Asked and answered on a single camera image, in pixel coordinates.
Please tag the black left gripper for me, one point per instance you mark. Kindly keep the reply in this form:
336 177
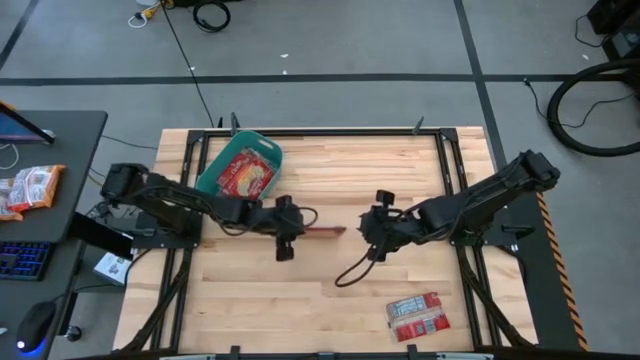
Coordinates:
262 222

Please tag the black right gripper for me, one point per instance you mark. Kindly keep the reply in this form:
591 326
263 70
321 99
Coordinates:
402 225

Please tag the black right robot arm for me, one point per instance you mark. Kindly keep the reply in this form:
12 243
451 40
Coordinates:
475 200

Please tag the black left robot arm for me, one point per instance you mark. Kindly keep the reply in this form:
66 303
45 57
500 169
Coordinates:
175 200

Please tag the teal plastic basket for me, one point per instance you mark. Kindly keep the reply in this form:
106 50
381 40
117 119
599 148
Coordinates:
212 172

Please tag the black hazard-striped side panel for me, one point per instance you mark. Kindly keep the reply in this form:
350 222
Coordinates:
540 280

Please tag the small white box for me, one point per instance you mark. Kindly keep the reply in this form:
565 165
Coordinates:
111 270

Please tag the black rectangular box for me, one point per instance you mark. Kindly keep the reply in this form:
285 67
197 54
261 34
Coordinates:
100 235

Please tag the black desk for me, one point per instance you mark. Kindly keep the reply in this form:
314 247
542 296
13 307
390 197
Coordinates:
75 150

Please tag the black desk caster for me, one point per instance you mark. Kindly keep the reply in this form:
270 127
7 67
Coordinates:
73 333

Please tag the orange white snack bag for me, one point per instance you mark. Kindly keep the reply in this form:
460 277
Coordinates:
6 200
35 187

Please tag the backlit black keyboard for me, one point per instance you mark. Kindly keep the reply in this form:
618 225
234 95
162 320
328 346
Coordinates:
22 260

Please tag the black computer mouse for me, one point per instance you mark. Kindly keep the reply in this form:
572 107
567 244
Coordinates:
35 325

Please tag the tilted monitor screen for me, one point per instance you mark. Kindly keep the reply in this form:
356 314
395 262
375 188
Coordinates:
20 127

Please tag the black floor equipment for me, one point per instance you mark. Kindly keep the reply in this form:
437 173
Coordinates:
622 40

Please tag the black metal rig frame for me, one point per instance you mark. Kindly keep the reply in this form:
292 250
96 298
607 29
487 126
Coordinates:
320 132

